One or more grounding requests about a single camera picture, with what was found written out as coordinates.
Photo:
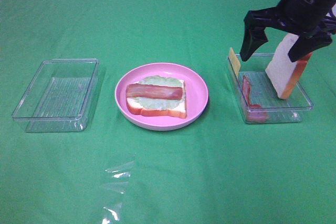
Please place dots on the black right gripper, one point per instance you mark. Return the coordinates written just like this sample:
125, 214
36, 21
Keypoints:
300, 17

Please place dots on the bacon strip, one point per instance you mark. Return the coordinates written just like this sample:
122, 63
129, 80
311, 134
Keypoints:
153, 91
251, 116

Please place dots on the green lettuce leaf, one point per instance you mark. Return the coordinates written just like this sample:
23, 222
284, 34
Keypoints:
160, 104

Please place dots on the bread slice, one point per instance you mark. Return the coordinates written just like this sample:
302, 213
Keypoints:
145, 112
283, 73

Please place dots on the upright bread slice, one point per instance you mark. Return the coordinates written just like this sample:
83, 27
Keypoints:
283, 73

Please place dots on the yellow cheese slice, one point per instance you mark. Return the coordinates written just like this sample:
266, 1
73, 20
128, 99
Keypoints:
234, 61

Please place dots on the clear right plastic container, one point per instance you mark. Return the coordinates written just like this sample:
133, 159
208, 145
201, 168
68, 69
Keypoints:
290, 110

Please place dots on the clear plastic container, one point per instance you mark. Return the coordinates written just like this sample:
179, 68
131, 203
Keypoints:
59, 97
290, 110

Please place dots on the pink round plate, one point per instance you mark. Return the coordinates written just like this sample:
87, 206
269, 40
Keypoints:
196, 95

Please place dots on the clear left plastic container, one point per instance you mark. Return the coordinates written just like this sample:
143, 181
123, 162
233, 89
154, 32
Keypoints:
59, 97

